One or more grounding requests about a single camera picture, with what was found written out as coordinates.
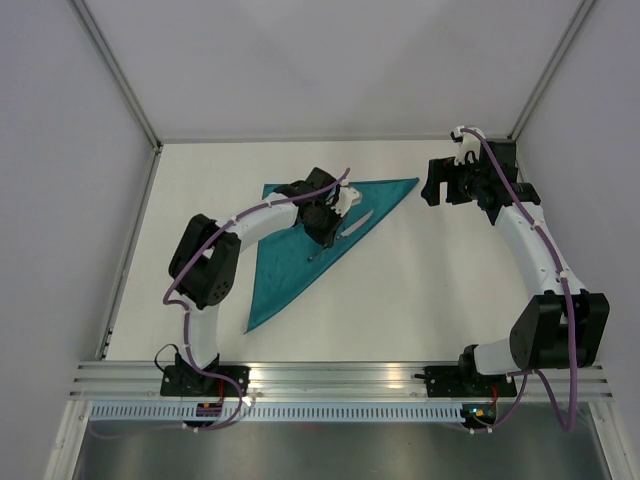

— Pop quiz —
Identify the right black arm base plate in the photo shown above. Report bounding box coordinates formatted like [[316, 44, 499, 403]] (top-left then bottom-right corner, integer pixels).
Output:
[[413, 365, 517, 399]]

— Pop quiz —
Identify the aluminium front rail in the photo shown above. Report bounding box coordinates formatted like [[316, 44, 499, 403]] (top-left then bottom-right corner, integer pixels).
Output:
[[68, 360, 615, 402]]

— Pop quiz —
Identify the green-handled steel knife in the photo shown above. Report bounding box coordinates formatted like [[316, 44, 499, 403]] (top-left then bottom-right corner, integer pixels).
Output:
[[307, 210, 374, 262]]

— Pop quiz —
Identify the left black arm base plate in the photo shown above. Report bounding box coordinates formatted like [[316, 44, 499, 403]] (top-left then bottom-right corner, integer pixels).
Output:
[[160, 365, 250, 397]]

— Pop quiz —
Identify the aluminium frame post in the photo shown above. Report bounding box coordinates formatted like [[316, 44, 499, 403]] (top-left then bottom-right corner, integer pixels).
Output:
[[69, 0, 162, 150], [507, 0, 599, 141]]

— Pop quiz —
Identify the teal cloth napkin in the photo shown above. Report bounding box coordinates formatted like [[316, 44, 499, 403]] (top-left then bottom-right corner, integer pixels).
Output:
[[246, 178, 419, 332]]

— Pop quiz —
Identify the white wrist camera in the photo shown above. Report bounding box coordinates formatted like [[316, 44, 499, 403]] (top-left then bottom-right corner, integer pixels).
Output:
[[450, 126, 484, 166], [332, 186, 362, 215]]

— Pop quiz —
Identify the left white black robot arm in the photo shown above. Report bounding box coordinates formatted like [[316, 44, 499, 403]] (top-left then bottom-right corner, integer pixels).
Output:
[[162, 168, 362, 396]]

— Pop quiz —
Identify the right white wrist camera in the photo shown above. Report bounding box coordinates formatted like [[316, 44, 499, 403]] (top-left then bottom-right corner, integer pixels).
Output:
[[450, 126, 484, 166]]

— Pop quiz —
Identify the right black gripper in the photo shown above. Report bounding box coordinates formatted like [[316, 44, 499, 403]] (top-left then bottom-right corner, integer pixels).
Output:
[[421, 155, 488, 206]]

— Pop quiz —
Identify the right aluminium frame post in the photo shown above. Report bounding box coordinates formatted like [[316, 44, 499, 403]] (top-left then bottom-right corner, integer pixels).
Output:
[[507, 0, 599, 141]]

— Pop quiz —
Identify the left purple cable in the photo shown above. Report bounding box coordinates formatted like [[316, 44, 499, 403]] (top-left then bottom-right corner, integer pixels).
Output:
[[89, 167, 352, 441]]

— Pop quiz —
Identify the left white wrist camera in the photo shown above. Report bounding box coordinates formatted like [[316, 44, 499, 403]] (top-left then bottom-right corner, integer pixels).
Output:
[[332, 186, 362, 215]]

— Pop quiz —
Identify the white slotted cable duct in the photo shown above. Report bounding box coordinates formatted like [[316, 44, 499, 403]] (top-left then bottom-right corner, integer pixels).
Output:
[[91, 401, 463, 423]]

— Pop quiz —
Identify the left aluminium frame post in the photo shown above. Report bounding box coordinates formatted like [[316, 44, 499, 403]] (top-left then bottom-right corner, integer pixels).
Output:
[[69, 0, 162, 150]]

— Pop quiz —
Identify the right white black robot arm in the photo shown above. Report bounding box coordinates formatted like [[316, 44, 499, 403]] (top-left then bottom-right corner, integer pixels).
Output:
[[421, 127, 610, 397]]

